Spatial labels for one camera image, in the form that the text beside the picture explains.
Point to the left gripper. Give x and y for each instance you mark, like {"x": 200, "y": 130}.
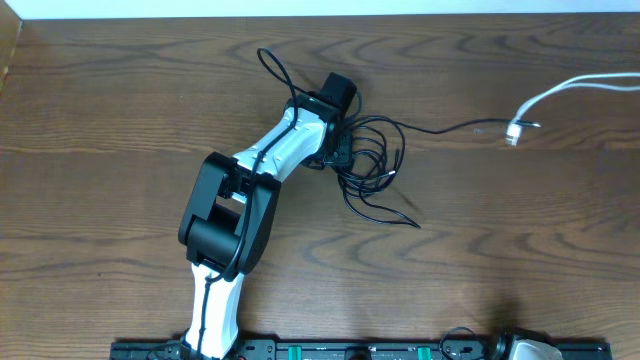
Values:
{"x": 340, "y": 151}

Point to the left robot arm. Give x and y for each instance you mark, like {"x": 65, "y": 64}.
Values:
{"x": 228, "y": 218}

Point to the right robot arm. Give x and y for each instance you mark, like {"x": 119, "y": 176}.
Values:
{"x": 522, "y": 344}

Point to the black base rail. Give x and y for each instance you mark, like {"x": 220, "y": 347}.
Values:
{"x": 459, "y": 343}

